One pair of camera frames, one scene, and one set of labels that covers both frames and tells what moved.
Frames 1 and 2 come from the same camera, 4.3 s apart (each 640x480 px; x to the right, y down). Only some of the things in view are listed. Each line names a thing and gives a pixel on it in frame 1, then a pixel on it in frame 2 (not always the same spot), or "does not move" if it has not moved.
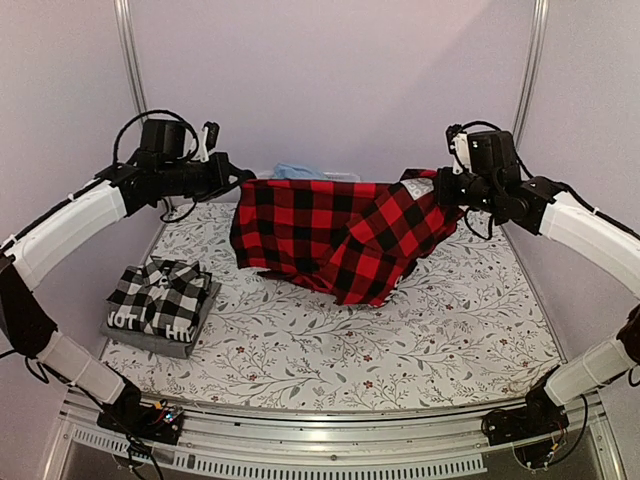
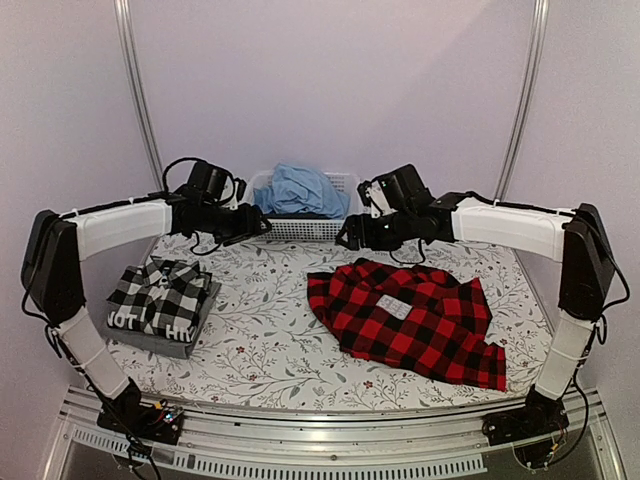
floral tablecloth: (463, 329) does not move
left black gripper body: (201, 185) -> (224, 227)
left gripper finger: (232, 176) -> (262, 223)
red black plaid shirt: (352, 243) -> (413, 316)
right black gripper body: (481, 192) -> (388, 237)
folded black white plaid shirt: (163, 296) does not move
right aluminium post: (531, 69) does not move
